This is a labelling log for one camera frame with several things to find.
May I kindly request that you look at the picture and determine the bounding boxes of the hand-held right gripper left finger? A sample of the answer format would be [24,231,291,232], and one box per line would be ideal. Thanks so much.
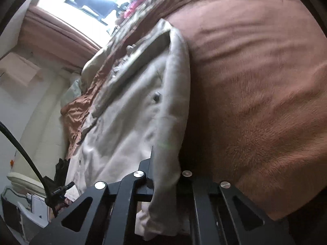
[31,145,154,245]

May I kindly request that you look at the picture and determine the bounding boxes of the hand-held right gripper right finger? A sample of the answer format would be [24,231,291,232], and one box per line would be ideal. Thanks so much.
[177,170,297,245]

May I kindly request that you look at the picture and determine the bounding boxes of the beige zip jacket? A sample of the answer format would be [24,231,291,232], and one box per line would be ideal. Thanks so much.
[65,18,192,240]

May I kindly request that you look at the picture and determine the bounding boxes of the dark folded clothes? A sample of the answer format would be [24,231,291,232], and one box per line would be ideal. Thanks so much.
[54,158,70,184]

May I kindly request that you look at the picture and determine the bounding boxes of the grey bedside table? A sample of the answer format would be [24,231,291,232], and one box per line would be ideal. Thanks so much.
[0,187,52,238]

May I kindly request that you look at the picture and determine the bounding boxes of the cream padded headboard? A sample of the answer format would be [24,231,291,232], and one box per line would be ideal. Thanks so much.
[8,74,74,189]

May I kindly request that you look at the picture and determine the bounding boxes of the pale blue pillow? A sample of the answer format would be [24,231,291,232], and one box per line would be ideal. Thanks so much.
[61,79,82,108]

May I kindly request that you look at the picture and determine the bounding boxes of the brown blanket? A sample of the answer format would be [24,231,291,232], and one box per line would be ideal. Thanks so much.
[60,0,327,221]

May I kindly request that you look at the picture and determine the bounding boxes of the cream hanging cloth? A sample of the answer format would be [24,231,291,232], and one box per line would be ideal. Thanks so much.
[0,51,43,87]

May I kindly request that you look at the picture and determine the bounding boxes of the beige duvet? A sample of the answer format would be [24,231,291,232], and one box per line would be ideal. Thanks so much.
[81,0,179,82]

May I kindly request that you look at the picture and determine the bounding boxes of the pink curtain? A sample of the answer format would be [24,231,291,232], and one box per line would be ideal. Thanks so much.
[20,6,103,68]

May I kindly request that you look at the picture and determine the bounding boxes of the dark hanging coat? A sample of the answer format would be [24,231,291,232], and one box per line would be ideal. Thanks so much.
[65,0,115,18]

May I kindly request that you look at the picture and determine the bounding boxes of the black cable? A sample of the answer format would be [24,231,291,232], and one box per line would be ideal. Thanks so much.
[0,121,58,217]

